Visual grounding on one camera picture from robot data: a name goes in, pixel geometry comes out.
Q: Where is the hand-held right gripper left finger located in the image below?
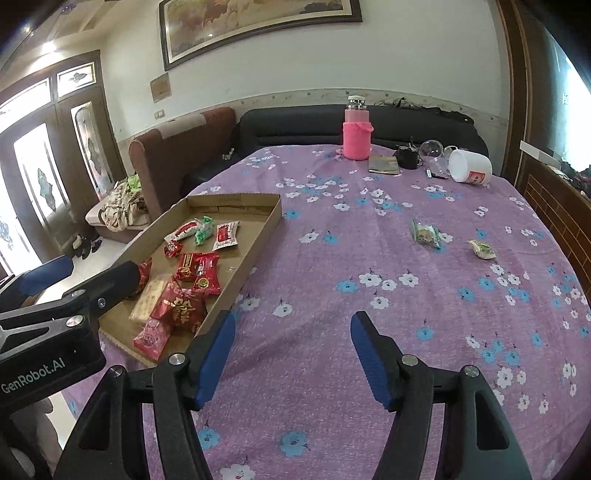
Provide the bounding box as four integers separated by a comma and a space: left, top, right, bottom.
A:
53, 311, 236, 480

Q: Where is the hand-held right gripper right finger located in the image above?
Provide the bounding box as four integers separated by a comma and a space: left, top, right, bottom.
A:
350, 311, 534, 480

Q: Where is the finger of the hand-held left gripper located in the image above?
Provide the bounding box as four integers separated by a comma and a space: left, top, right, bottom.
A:
0, 261, 141, 352
0, 255, 75, 305

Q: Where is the clear yellow biscuit packet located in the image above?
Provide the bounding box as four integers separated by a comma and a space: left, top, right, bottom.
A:
128, 274, 169, 324

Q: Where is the dark red gold-print snack packet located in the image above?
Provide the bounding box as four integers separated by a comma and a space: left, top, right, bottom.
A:
150, 281, 208, 333

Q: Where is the pink cartoon snack packet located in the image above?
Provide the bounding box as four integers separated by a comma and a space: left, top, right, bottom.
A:
133, 318, 174, 361

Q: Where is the red black-label snack packet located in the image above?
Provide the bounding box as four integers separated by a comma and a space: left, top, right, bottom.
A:
173, 251, 222, 296

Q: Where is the white red-printed snack packet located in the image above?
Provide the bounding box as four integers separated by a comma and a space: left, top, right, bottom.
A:
211, 220, 241, 252

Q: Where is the cardboard box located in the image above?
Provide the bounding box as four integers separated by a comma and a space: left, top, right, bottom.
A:
99, 193, 283, 367

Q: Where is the pair of dark shoes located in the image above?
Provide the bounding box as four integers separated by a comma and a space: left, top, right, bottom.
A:
74, 233, 102, 259

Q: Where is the patterned cloth bag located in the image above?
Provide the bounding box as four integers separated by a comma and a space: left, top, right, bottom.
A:
99, 178, 148, 229

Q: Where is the purple floral tablecloth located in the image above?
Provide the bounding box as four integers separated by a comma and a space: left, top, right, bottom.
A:
65, 143, 591, 480

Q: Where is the wooden glass door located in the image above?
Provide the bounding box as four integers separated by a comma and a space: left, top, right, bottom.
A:
0, 51, 127, 278

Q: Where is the clear green-striped snack packet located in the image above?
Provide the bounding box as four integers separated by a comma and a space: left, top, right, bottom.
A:
411, 219, 443, 250

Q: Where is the brown armchair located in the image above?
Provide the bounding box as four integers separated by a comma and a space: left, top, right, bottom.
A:
85, 107, 238, 243

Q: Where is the small beige green snack packet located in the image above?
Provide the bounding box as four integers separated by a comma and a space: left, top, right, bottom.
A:
467, 239, 497, 261

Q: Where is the olive notebook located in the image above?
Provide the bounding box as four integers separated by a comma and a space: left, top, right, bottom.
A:
368, 156, 400, 175

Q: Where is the black mug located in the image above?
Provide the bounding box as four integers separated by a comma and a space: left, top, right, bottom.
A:
394, 145, 423, 170

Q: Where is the clear plastic cup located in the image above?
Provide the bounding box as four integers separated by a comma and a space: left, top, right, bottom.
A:
419, 139, 446, 172

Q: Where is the white plastic jar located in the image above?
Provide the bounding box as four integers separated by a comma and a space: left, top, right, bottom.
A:
448, 148, 493, 185

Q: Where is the bottle with pink knit sleeve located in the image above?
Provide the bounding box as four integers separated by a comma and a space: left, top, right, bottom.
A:
342, 95, 373, 161

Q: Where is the black sofa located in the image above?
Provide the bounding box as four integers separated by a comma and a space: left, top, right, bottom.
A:
180, 104, 489, 197

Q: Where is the wall plaque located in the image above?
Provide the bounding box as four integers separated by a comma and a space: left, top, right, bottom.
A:
150, 72, 172, 103

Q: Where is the framed wall painting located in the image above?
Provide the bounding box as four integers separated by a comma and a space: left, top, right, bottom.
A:
159, 0, 363, 71

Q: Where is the wooden door frame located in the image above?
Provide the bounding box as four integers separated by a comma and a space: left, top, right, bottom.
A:
496, 0, 546, 185

